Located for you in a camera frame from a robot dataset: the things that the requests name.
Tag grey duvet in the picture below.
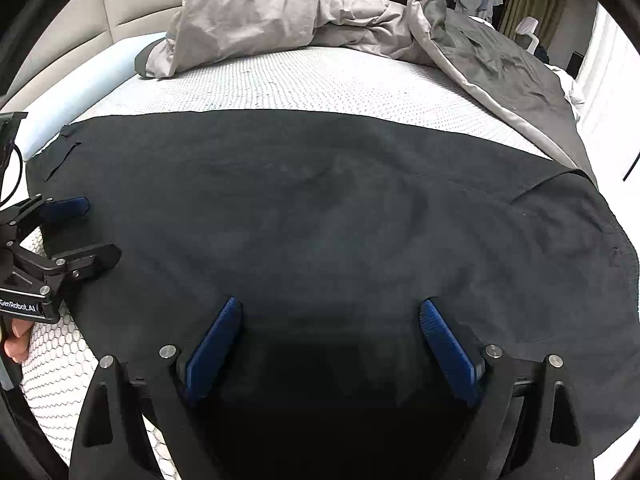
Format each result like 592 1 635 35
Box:
145 0 598 186

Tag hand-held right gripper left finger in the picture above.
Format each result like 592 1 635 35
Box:
70 295 245 480

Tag white hexagon patterned bed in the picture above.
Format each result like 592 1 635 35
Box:
0 35 601 468

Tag light blue bolster pillow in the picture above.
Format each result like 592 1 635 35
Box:
0 32 168 161

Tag person's left hand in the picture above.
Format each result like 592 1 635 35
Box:
2 317 35 365

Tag white curtain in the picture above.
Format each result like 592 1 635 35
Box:
575 2 640 176

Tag dark grey pillow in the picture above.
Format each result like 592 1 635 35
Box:
133 42 163 79

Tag white crumpled cloth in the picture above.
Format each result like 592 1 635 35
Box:
547 62 586 123

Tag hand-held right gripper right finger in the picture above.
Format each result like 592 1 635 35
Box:
419 297 596 480

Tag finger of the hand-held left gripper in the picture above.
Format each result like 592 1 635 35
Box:
30 196 91 223
42 242 122 283

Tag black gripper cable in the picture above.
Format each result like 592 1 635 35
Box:
0 144 24 207

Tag black pants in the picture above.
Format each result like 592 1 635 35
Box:
25 108 640 480

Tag white chair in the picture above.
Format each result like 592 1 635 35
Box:
514 16 542 51

